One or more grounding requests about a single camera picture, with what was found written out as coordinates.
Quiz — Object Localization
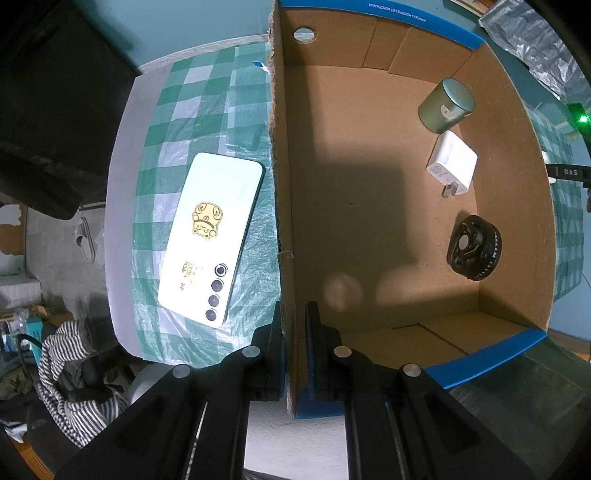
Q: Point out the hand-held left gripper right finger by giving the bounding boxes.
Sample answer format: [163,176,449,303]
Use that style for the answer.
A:
[305,301,539,480]

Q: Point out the green checked tablecloth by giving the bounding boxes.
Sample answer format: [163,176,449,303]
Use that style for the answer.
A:
[131,44,591,370]

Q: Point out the person's green trousers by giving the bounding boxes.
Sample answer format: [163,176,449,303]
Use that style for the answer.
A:
[450,332,591,480]

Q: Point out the black round device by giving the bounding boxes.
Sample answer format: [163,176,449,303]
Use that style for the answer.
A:
[445,213,502,281]

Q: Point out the white smartphone with gold sticker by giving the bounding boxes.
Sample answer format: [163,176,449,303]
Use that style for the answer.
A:
[157,152,265,329]

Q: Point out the silver foil sheet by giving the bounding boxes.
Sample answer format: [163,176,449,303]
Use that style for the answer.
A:
[478,0,587,100]

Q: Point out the white wall charger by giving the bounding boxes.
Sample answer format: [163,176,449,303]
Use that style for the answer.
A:
[426,130,478,200]

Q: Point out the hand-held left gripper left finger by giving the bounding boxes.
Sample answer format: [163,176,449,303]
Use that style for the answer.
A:
[55,301,283,480]

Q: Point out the teal carton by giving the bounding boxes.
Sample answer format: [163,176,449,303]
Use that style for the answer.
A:
[25,318,48,352]

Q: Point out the striped cloth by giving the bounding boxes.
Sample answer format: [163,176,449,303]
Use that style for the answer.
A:
[37,318,132,448]

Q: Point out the green round tin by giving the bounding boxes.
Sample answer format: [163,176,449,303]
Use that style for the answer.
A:
[417,78,476,136]

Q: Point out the cardboard box with blue rim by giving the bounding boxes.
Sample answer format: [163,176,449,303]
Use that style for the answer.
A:
[268,0,555,421]

